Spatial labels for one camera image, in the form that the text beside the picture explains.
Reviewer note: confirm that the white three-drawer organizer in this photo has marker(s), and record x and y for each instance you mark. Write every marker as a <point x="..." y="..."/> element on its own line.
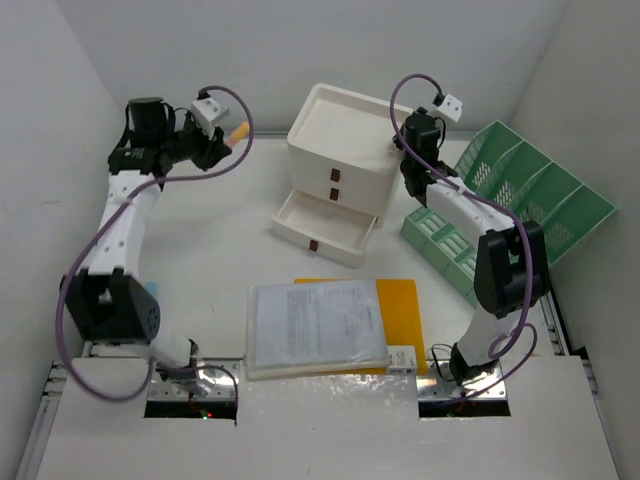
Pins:
<point x="341" y="149"/>

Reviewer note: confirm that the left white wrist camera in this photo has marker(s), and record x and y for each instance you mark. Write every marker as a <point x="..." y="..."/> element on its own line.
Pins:
<point x="207" y="112"/>

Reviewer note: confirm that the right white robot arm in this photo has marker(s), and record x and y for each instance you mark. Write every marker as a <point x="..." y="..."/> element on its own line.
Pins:
<point x="511" y="271"/>

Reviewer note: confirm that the white drawer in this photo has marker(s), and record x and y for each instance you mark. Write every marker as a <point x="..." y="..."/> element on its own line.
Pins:
<point x="325" y="228"/>

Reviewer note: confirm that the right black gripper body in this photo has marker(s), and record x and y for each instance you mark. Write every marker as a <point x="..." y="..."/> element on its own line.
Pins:
<point x="404" y="165"/>

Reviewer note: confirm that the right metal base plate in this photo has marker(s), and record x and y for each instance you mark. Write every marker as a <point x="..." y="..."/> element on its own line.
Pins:
<point x="484" y="387"/>

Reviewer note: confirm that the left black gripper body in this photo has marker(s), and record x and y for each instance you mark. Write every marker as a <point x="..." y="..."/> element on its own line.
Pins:
<point x="194" y="143"/>

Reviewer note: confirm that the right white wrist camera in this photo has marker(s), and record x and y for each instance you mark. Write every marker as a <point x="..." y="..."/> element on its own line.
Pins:
<point x="450" y="108"/>

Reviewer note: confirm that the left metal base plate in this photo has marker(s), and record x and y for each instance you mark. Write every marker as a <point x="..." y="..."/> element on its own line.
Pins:
<point x="213" y="380"/>

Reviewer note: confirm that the pink orange highlighter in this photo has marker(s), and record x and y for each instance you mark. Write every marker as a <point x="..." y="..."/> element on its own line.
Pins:
<point x="239" y="134"/>

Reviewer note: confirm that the yellow folder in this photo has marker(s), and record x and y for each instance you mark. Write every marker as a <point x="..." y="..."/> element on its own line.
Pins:
<point x="401" y="319"/>

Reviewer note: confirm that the metal base plate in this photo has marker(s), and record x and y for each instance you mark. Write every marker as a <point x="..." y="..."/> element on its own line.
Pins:
<point x="213" y="380"/>
<point x="484" y="387"/>

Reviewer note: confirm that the green plastic file tray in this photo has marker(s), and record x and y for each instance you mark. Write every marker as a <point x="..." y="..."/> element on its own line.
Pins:
<point x="501" y="165"/>

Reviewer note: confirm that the small white box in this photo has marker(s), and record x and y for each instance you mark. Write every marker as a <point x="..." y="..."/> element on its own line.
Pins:
<point x="402" y="360"/>

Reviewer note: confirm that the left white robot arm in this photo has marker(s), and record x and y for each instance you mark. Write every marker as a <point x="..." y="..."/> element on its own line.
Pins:
<point x="106" y="300"/>

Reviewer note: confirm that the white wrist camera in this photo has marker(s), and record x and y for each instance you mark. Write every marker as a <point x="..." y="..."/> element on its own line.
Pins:
<point x="450" y="108"/>
<point x="207" y="112"/>

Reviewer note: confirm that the small clear blue-capped bottle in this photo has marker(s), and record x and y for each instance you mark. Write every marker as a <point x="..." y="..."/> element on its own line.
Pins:
<point x="152" y="288"/>

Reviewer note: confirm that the clear sleeve with papers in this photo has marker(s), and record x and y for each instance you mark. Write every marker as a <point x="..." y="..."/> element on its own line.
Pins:
<point x="318" y="327"/>

